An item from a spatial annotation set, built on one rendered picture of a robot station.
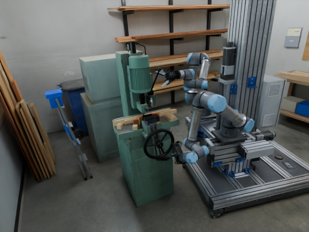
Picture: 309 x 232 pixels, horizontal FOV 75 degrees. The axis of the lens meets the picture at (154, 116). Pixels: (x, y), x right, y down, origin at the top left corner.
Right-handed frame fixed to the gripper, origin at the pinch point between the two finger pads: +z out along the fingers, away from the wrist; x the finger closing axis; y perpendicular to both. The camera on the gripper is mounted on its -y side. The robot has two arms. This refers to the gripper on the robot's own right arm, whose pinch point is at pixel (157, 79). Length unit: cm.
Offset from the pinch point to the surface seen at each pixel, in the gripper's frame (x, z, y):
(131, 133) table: 34, 31, -26
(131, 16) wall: -218, -60, -124
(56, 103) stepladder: -28, 89, -62
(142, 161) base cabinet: 57, 24, -49
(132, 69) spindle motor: -12.3, 20.1, 2.9
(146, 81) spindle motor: -0.7, 10.0, -1.6
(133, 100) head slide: 1.3, 18.9, -27.9
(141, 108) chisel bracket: 14.3, 15.2, -21.9
